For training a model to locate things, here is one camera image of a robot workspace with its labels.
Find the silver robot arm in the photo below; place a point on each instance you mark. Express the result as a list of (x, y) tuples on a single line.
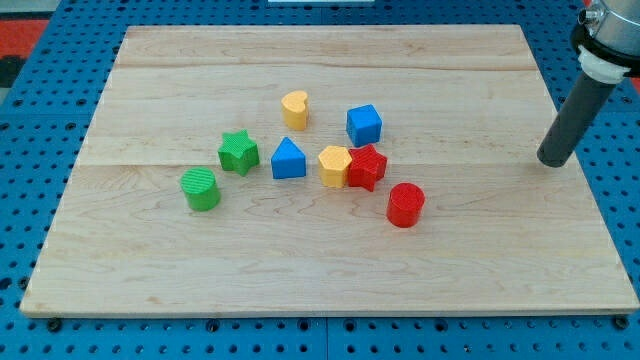
[(609, 29)]

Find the wooden board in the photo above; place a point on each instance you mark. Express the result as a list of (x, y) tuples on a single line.
[(463, 107)]

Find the blue cube block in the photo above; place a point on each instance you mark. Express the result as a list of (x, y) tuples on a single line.
[(363, 125)]

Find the yellow hexagon block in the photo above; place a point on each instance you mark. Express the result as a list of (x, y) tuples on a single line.
[(334, 163)]

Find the blue triangle block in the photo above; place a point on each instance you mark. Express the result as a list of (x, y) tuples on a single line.
[(288, 160)]

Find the red star block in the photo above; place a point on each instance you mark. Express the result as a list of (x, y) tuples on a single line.
[(367, 167)]

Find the yellow heart block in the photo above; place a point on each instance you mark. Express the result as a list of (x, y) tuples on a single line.
[(295, 110)]

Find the green star block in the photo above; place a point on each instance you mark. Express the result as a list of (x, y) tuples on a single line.
[(238, 152)]

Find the red cylinder block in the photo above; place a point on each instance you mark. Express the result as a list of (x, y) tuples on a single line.
[(405, 204)]

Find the green cylinder block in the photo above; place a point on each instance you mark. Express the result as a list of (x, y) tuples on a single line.
[(200, 189)]

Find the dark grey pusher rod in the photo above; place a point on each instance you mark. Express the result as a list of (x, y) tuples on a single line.
[(600, 74)]

